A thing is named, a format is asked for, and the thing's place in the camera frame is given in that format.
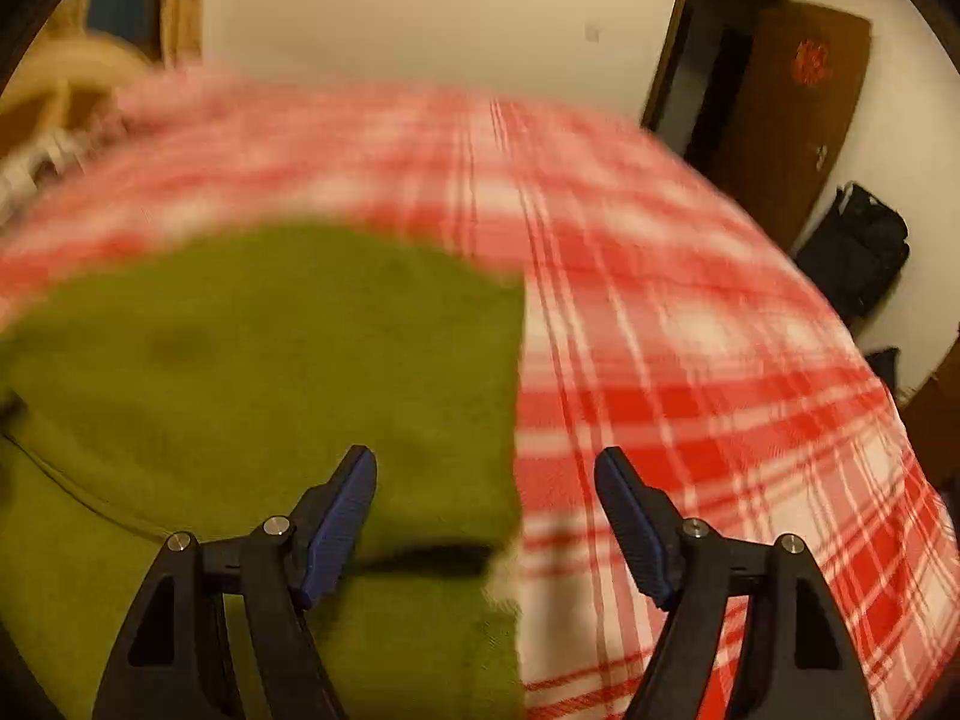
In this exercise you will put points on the red paper door decoration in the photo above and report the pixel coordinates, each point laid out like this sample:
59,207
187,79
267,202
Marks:
814,64

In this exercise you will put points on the striped knit sweater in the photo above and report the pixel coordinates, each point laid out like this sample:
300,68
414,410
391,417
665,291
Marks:
262,360

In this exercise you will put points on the brown wooden door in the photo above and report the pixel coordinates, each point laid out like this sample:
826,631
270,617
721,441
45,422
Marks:
780,142

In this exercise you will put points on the wooden door frame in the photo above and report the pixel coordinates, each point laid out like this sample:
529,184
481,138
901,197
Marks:
671,37

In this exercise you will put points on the wooden cabinet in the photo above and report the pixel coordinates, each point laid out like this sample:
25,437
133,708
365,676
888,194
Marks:
930,427

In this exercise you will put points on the black bag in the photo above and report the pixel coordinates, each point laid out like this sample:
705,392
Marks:
855,247

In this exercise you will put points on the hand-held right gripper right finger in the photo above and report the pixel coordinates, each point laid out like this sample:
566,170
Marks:
634,532

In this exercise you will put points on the red plaid bed sheet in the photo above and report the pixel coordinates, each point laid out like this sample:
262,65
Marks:
675,360

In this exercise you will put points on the beige curtain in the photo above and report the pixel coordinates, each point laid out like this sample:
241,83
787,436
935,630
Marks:
184,0

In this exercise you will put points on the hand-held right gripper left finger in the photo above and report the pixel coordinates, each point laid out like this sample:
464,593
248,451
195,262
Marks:
341,532

